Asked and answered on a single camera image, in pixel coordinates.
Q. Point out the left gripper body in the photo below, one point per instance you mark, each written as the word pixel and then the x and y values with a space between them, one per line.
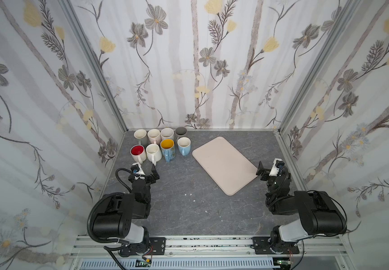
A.
pixel 146 185

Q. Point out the white ribbed-bottom mug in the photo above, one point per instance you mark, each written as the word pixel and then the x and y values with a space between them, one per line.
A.
pixel 154 154

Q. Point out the white smooth mug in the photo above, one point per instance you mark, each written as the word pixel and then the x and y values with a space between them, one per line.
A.
pixel 138 153

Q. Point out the blue butterfly mug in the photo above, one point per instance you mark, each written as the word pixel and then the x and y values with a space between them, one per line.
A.
pixel 168 149

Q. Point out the pink mug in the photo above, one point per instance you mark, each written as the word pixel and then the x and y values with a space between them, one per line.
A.
pixel 154 136

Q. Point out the small grey mug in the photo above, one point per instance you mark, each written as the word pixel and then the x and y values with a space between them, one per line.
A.
pixel 141 137

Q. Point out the plain light blue mug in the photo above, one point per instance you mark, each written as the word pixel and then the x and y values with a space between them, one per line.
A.
pixel 184 146

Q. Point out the cream yellow mug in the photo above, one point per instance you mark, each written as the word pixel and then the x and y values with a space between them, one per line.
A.
pixel 167 134

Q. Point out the large grey mug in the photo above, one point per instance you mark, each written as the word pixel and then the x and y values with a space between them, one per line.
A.
pixel 180 132

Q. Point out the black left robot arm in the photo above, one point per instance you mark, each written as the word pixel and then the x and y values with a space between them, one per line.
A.
pixel 110 220

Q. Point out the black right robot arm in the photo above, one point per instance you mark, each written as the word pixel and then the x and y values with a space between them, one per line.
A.
pixel 318 213

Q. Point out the cream plastic tray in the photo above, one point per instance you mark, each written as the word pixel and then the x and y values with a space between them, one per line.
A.
pixel 229 169

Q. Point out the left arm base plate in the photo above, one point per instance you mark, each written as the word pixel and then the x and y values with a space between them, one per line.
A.
pixel 152 246

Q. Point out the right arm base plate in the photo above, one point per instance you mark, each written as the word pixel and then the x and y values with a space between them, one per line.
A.
pixel 264 245

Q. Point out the aluminium mounting rail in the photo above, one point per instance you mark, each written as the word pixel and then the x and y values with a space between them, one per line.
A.
pixel 216 246

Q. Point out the white vented cable duct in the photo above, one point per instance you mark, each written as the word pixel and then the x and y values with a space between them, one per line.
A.
pixel 200 264

